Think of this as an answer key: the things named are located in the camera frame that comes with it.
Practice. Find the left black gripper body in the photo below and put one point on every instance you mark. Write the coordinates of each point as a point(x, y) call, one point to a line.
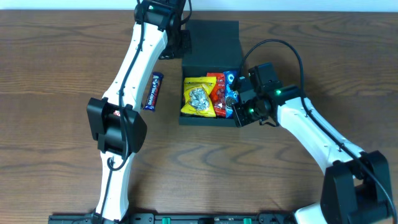
point(178, 44)

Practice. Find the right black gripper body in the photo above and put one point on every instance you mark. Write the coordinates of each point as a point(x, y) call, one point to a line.
point(241, 101)

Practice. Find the black gift box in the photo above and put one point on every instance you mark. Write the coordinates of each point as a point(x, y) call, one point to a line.
point(215, 49)

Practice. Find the blue Oreo cookie pack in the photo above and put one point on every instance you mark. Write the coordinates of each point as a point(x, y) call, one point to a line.
point(230, 96)

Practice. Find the red dried fruit bag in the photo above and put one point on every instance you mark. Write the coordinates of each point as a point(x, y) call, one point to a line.
point(217, 95)

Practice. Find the yellow sunflower seed bag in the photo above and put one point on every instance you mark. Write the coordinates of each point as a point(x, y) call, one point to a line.
point(196, 93)

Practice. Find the Dairy Milk chocolate bar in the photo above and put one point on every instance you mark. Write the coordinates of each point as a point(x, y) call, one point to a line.
point(153, 95)

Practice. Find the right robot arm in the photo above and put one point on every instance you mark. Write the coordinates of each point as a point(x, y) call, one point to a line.
point(356, 185)

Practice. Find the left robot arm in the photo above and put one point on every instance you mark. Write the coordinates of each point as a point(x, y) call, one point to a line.
point(115, 121)

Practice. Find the black mounting rail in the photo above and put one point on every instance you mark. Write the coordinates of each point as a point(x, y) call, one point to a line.
point(150, 218)

